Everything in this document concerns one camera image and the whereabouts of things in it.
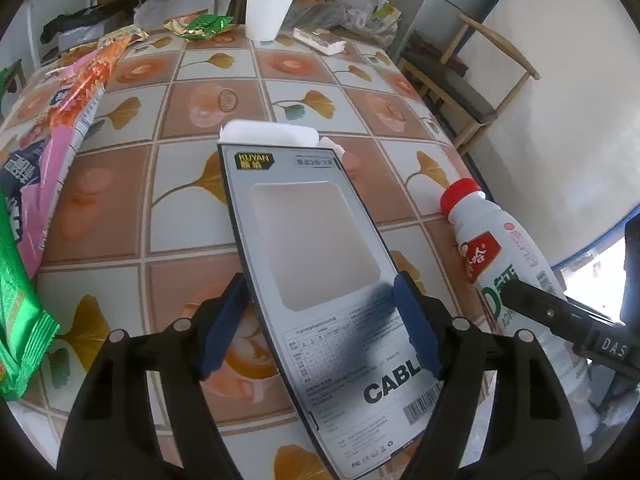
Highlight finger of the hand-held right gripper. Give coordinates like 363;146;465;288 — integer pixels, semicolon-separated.
500;280;598;333
620;217;640;328

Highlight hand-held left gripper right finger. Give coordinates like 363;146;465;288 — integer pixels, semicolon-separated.
392;271;586;480

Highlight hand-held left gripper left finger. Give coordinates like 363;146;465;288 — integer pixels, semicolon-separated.
57;272;248;480

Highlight white bottle red cap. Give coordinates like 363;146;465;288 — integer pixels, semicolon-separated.
440;178;593;401

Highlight grey cable box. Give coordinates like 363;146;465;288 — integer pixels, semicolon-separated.
216;119;446;480

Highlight white board blue edge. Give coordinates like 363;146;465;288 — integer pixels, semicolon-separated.
470;0;640;268

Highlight green snack bag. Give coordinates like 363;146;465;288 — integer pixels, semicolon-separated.
0;187;61;401

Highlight floral tile tablecloth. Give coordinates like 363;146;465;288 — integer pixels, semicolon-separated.
0;25;501;480

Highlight wooden chair dark seat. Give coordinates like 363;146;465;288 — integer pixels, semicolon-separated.
397;12;542;148

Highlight orange pink snack bag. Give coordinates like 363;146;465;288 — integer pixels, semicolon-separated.
0;35;133;281

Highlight dark wooden stool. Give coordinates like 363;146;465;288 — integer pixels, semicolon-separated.
405;47;466;76

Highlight small green packet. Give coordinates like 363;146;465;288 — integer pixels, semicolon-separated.
182;14;236;41

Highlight small wrapped snack block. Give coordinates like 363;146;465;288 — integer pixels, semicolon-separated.
291;24;347;56

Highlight white paper cup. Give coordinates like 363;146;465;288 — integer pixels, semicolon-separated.
245;0;297;42

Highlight white green plastic bag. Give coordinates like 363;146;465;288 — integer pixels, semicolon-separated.
347;0;401;38

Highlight grey plastic bag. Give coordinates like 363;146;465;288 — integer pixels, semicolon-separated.
282;0;351;31

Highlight black bag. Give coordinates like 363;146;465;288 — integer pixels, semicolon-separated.
40;7;121;43

